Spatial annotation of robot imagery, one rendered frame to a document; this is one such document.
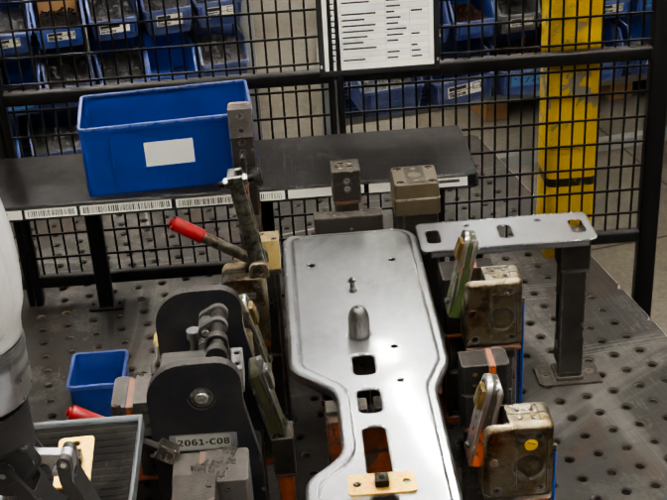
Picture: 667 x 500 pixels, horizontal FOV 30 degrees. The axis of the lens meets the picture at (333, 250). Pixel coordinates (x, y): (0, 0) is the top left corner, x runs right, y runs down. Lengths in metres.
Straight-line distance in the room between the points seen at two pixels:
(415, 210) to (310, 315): 0.36
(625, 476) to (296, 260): 0.62
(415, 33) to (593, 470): 0.86
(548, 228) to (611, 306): 0.41
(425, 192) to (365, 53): 0.35
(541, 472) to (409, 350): 0.29
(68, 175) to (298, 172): 0.42
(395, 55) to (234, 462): 1.09
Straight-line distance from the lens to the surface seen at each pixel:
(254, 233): 1.85
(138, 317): 2.50
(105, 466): 1.36
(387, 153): 2.30
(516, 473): 1.60
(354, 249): 2.04
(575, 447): 2.09
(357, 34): 2.33
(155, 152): 2.20
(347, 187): 2.14
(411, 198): 2.12
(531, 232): 2.08
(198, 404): 1.47
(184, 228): 1.85
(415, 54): 2.35
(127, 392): 1.62
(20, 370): 1.01
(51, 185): 2.31
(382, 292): 1.91
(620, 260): 4.06
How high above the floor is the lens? 1.98
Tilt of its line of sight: 29 degrees down
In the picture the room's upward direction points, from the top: 4 degrees counter-clockwise
